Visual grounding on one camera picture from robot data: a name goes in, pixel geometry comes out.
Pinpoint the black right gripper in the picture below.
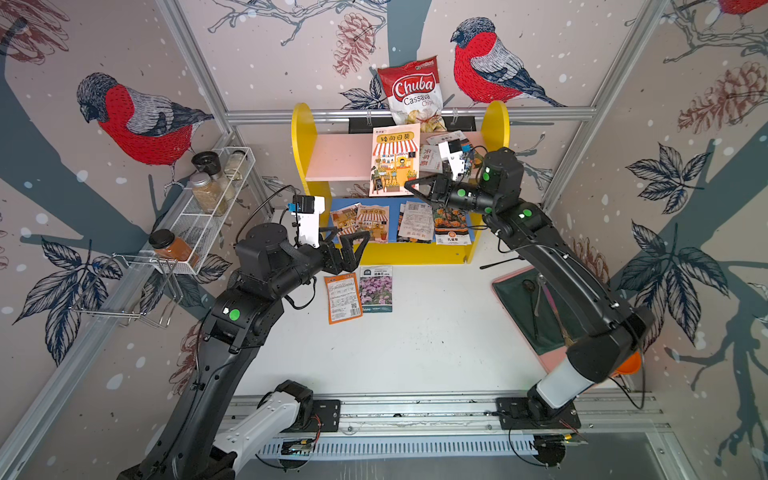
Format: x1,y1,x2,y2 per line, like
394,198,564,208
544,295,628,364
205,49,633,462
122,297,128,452
404,176,500,221

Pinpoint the blue flower seed bag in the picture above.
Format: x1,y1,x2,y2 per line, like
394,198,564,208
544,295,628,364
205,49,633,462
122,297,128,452
419,144,443,173

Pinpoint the purple flower seed bag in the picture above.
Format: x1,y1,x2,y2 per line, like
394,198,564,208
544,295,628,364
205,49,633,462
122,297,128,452
359,266,393,313

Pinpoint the market stall seed bag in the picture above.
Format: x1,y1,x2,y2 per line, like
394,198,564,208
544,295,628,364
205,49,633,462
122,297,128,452
369,124,421,198

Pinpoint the orange white seed bag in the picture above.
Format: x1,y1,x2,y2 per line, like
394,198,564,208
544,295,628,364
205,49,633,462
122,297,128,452
324,273,363,325

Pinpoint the orange flower seed bag top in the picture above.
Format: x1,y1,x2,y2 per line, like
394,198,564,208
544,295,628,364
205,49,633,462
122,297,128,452
422,131,482,165

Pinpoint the orange flower seed bag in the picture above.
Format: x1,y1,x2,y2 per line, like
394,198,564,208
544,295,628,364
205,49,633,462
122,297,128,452
433,207,473,246
422,131,482,165

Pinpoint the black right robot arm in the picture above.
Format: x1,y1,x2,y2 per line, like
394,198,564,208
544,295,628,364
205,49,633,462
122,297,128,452
405,147,655,428

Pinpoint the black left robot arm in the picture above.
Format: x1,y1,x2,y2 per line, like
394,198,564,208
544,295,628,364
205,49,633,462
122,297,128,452
119,223,370,479

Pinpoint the white text seed bag lower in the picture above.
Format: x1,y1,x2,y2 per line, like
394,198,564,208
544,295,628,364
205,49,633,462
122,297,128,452
397,201,434,244

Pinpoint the market stall bag lower left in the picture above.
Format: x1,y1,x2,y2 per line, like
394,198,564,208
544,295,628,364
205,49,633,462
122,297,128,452
331,203,361,237

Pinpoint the orange flower seed bag lower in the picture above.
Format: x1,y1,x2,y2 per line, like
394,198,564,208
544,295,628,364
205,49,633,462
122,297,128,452
433,207,473,246

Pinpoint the yellow two-tier shelf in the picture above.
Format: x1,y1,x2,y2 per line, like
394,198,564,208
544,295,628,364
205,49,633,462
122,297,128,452
291,101,510,265

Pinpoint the red Chuba chips bag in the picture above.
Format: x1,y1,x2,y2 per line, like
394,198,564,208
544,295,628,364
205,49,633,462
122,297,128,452
377,56,446,132

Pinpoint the black plastic fork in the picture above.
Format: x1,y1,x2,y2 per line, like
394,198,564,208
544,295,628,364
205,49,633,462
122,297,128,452
479,256,521,270

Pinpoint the clear spice jar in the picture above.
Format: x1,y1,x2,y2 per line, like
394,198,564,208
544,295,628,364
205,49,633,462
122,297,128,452
224,149,248,182

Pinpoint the silver lid spice jar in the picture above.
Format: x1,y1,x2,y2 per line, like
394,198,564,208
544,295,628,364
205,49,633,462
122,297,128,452
189,172,228,217

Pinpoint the black lid spice jar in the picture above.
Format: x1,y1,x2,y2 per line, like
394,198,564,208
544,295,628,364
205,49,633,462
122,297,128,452
191,151,235,201

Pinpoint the orange sauce jar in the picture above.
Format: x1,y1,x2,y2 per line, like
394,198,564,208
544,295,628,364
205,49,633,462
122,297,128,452
148,229,199,267

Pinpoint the pink tray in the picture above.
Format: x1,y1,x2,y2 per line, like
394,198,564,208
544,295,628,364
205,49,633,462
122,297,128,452
490,266,601,378

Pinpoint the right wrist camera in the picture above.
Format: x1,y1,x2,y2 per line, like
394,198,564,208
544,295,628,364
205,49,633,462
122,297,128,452
438,139,474,181

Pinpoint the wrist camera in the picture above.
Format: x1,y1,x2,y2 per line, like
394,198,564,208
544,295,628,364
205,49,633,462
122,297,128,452
438,139,474,181
289,194,326,247

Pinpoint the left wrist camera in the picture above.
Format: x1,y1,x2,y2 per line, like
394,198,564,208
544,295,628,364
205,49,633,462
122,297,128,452
289,194,326,247

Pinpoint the black wall bracket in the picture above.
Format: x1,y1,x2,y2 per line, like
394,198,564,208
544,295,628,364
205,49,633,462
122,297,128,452
348,116,478,134

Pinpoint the white wire spice rack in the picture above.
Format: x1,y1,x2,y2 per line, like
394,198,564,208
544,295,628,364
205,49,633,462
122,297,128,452
141,146,254,282

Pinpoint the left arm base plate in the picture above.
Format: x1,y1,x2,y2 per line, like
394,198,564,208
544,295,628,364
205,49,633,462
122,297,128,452
286,399,341,433

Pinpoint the chrome wire hook rack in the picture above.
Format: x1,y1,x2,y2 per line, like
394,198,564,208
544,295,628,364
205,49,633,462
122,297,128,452
68,252,185,329

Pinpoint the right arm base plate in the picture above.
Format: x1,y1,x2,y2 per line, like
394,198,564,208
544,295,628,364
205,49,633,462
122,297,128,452
495,397,581,430

